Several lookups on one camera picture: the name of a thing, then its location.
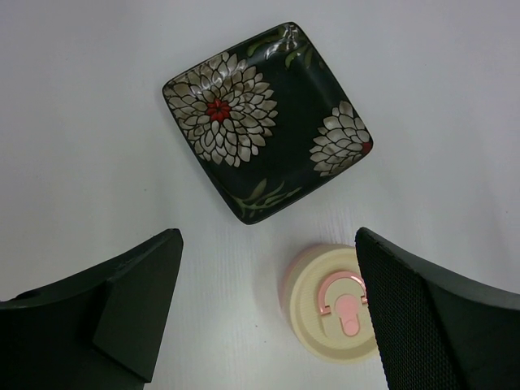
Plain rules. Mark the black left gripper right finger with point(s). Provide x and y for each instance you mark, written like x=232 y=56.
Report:
x=437 y=329

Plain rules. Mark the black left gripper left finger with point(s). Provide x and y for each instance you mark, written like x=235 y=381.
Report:
x=101 y=328

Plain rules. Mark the cream round box lid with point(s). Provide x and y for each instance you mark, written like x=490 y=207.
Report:
x=345 y=335

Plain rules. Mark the black floral square plate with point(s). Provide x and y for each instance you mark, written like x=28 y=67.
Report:
x=268 y=121

